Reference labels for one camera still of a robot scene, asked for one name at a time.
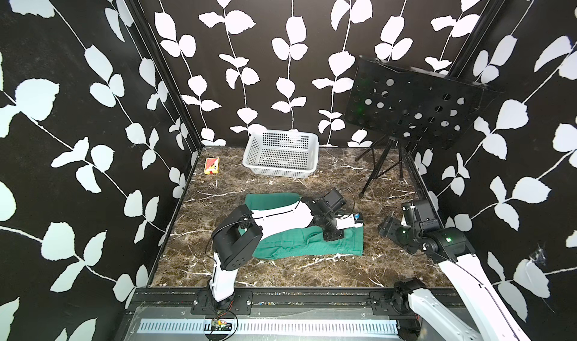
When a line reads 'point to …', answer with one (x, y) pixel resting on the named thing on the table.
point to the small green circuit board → (221, 325)
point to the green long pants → (300, 242)
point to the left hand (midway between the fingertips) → (343, 229)
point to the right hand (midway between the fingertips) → (383, 226)
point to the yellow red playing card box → (211, 165)
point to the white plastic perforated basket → (285, 154)
